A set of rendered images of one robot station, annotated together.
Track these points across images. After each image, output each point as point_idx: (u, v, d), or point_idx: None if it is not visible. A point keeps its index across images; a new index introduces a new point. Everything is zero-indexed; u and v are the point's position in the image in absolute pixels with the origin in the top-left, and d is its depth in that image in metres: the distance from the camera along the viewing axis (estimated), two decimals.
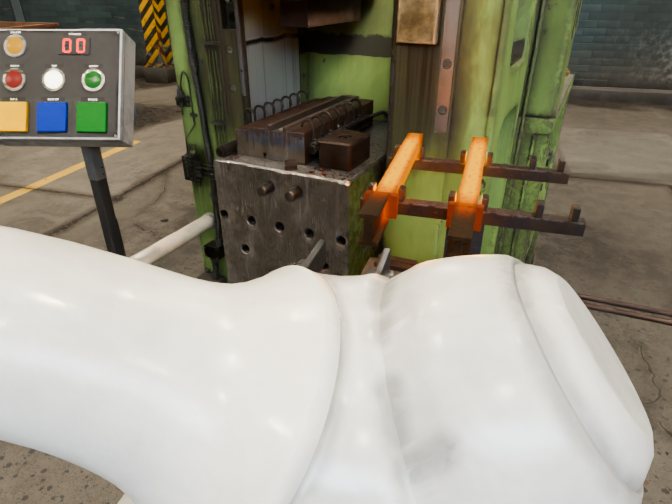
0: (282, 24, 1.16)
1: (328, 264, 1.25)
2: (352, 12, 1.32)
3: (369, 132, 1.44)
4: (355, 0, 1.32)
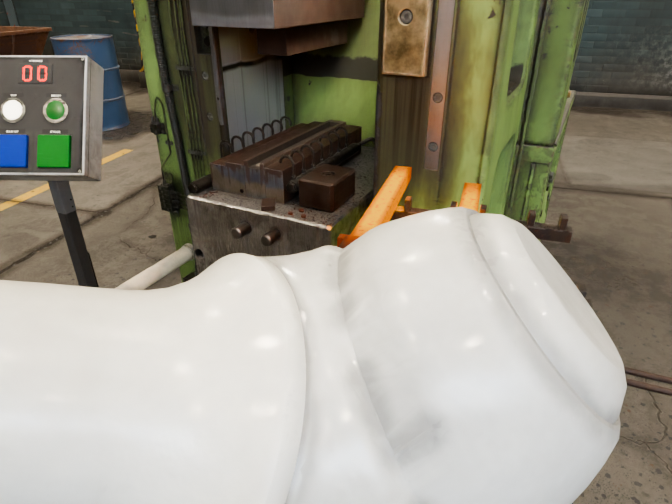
0: (259, 52, 1.07)
1: None
2: (338, 35, 1.23)
3: None
4: (340, 22, 1.22)
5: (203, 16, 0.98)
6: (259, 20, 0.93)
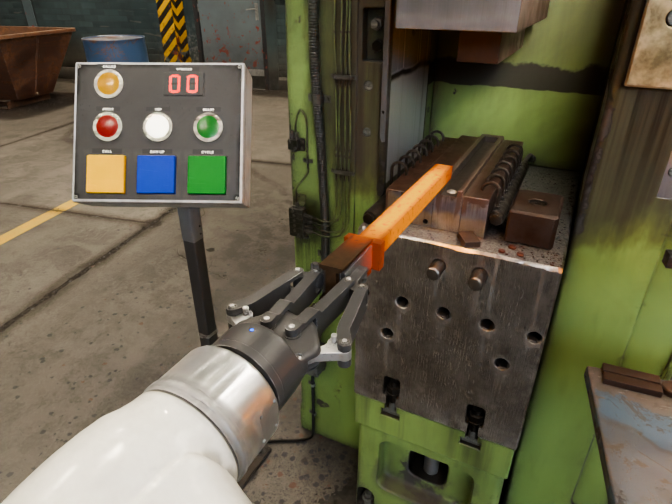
0: (459, 59, 0.90)
1: (501, 358, 0.99)
2: (520, 39, 1.06)
3: (524, 182, 1.18)
4: None
5: (414, 17, 0.81)
6: (495, 22, 0.76)
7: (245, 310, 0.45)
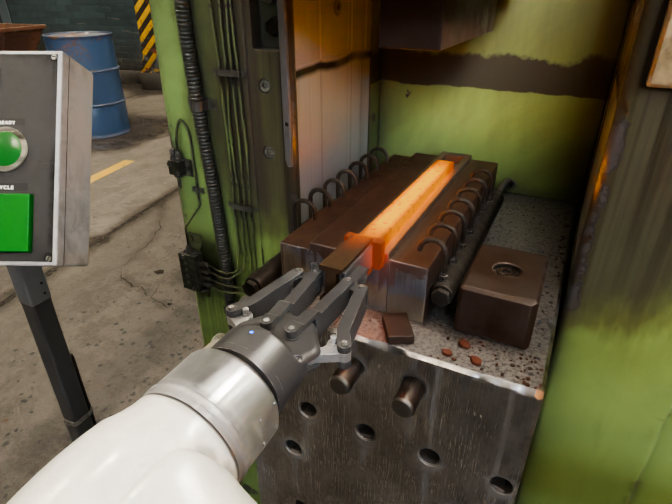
0: (382, 44, 0.57)
1: None
2: (488, 17, 0.73)
3: (497, 221, 0.85)
4: None
5: None
6: None
7: (245, 311, 0.45)
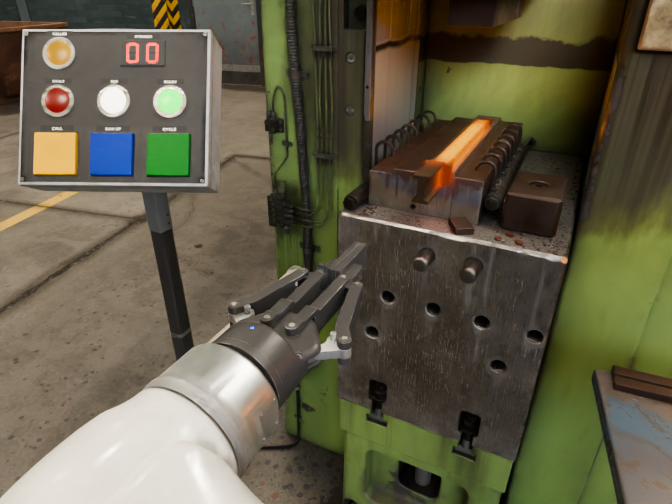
0: (450, 23, 0.80)
1: (498, 360, 0.89)
2: (519, 6, 0.96)
3: (523, 167, 1.08)
4: None
5: None
6: None
7: (246, 309, 0.45)
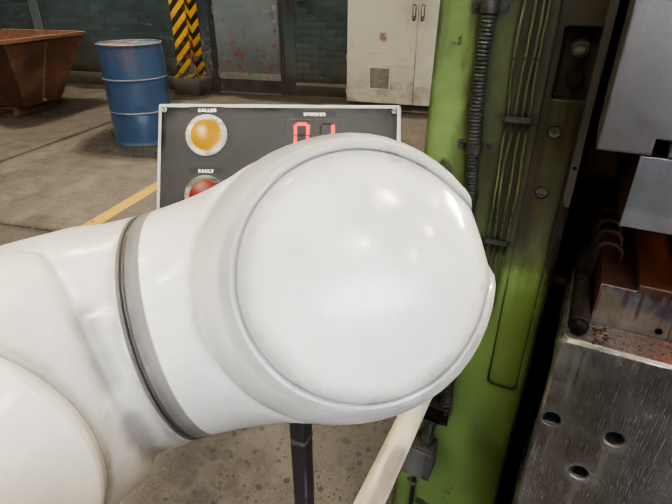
0: None
1: None
2: None
3: None
4: None
5: (652, 218, 0.62)
6: None
7: None
